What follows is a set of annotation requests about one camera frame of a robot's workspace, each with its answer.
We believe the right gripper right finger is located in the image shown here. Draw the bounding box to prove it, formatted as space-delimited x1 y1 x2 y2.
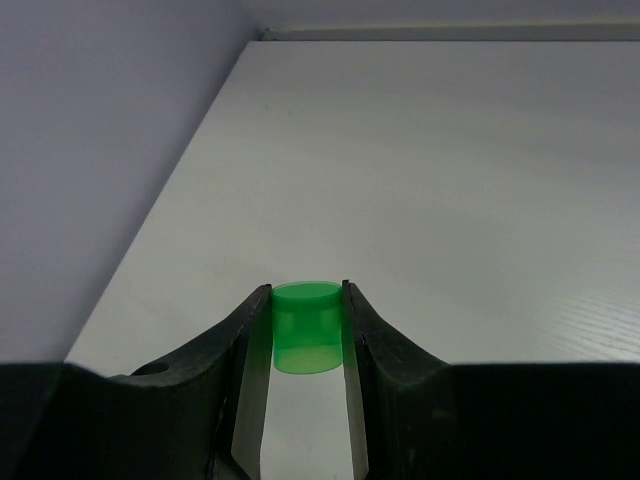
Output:
342 281 639 479

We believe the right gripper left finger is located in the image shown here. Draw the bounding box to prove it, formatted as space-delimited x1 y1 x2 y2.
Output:
1 285 272 479

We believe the green highlighter cap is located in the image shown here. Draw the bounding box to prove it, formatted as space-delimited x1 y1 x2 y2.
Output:
272 281 344 375

